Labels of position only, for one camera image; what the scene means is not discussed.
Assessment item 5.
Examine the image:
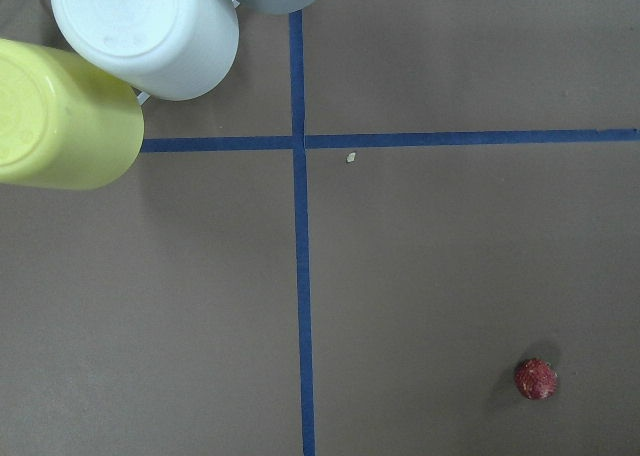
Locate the red strawberry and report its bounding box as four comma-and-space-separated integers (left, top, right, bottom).
513, 358, 558, 401

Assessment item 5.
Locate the white upturned cup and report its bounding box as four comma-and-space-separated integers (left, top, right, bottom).
51, 0, 239, 101

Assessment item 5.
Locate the yellow upturned cup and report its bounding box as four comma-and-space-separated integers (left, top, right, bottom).
1, 39, 144, 190

